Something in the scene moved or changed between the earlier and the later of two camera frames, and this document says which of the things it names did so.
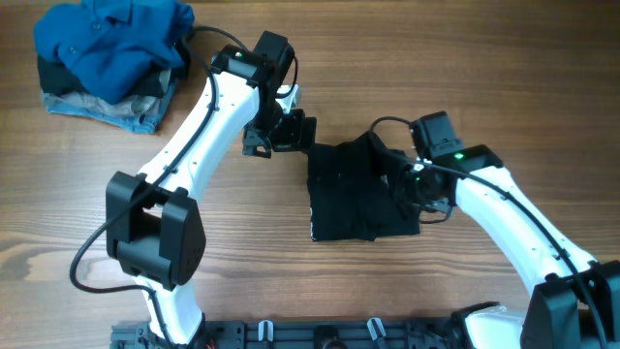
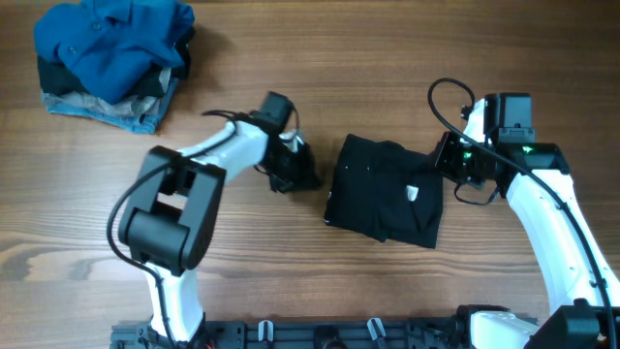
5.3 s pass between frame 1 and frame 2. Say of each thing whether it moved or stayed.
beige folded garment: stayed
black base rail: stayed
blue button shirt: stayed
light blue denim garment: stayed
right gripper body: moved
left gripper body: moved
